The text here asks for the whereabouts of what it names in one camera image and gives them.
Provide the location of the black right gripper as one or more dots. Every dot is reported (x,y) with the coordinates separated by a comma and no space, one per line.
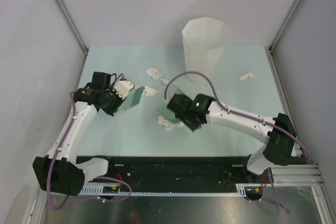
(191,127)

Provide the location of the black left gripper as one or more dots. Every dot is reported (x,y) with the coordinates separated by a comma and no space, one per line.
(112,91)

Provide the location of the green dustpan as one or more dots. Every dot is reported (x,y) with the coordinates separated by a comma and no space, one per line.
(162,107)

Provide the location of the green hand brush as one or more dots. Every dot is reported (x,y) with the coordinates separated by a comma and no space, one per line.
(133,98)

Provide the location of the white plastic waste bin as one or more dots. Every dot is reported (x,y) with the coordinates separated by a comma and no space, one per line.
(204,43)

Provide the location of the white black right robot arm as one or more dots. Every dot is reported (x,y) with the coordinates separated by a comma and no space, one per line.
(277,134)

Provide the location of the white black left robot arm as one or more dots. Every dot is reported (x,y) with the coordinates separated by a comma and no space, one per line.
(58,171)

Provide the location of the small crumpled white paper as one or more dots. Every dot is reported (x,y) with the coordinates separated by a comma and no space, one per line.
(167,83)

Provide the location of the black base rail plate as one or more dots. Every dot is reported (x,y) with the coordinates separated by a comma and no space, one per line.
(147,172)

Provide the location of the right aluminium side rail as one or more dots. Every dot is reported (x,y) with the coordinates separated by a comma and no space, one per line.
(280,87)

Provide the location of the white slotted cable duct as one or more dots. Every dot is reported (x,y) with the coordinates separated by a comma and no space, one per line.
(218,190)

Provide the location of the left aluminium corner post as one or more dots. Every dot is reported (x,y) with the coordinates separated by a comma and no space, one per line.
(71,25)

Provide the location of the aluminium corner post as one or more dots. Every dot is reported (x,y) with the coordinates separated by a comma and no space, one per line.
(294,8)
(71,25)

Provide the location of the aluminium frame crossbar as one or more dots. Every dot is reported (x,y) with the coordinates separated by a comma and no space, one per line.
(297,175)

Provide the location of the right aluminium corner post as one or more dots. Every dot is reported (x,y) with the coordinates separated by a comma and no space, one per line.
(294,8)

